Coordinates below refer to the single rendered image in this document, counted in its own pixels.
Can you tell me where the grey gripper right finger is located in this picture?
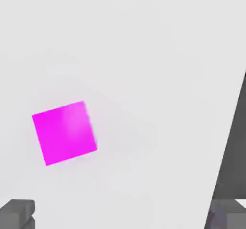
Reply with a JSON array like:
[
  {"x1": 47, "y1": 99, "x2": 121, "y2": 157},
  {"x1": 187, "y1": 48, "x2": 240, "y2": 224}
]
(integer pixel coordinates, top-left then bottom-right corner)
[{"x1": 204, "y1": 199, "x2": 246, "y2": 229}]

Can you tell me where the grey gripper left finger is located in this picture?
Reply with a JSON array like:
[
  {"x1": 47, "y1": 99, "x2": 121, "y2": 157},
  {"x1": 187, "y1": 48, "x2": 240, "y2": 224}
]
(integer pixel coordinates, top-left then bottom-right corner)
[{"x1": 0, "y1": 199, "x2": 36, "y2": 229}]

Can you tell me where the small magenta cube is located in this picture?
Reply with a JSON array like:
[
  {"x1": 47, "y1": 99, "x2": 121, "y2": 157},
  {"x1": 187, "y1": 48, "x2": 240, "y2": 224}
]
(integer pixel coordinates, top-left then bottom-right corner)
[{"x1": 31, "y1": 100, "x2": 98, "y2": 166}]

